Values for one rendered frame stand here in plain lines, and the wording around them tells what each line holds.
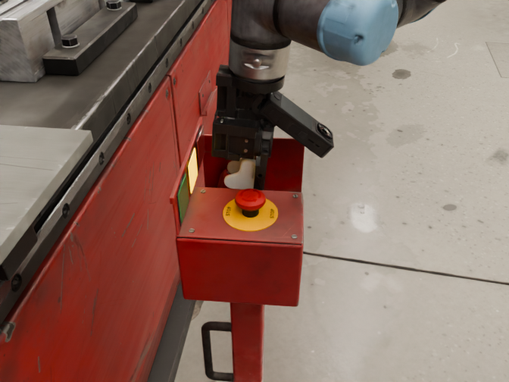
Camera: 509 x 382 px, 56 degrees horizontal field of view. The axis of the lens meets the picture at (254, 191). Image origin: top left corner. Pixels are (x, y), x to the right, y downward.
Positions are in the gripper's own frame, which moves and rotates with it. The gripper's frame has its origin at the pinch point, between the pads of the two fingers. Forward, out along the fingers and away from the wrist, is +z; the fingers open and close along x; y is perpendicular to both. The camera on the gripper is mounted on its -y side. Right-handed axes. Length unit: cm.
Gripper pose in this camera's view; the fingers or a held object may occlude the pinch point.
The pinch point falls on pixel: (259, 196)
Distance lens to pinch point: 73.2
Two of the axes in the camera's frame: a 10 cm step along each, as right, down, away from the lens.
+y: -9.9, -1.2, 0.2
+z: -0.8, 7.9, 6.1
